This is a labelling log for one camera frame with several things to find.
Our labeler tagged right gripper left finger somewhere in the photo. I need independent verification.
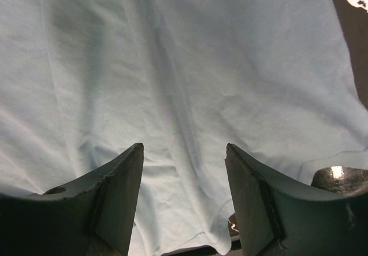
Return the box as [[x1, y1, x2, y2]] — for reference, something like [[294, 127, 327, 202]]
[[1, 143, 144, 255]]

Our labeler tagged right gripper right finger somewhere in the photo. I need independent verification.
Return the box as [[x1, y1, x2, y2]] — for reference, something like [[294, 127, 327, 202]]
[[225, 144, 367, 255]]

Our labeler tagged grey-blue t shirt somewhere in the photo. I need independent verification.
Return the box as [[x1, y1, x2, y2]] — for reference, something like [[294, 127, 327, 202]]
[[1, 0, 367, 255]]

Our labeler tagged black marble mat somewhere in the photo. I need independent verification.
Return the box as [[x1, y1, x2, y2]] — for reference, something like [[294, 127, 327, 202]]
[[225, 0, 367, 195]]

